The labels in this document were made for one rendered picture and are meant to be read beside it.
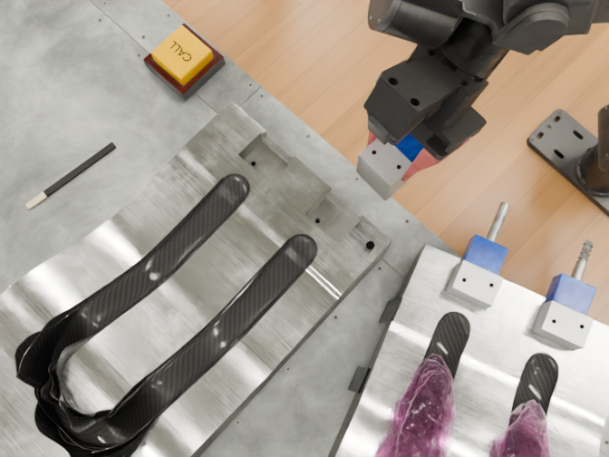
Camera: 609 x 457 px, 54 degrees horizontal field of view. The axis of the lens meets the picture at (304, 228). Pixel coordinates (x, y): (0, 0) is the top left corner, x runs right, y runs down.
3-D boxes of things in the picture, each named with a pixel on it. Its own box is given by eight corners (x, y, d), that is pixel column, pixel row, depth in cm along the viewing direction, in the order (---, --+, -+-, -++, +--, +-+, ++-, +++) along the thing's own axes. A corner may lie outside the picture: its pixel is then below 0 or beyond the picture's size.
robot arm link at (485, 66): (425, 72, 52) (469, 6, 47) (417, 31, 55) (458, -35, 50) (492, 92, 54) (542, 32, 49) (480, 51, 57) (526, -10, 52)
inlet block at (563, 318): (560, 238, 75) (579, 227, 70) (598, 255, 75) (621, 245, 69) (524, 333, 72) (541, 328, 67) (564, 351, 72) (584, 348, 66)
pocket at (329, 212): (329, 196, 74) (330, 186, 71) (362, 224, 73) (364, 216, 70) (304, 222, 73) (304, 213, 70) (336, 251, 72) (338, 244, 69)
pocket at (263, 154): (266, 140, 76) (264, 129, 72) (296, 168, 75) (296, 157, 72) (241, 166, 75) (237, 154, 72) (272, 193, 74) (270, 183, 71)
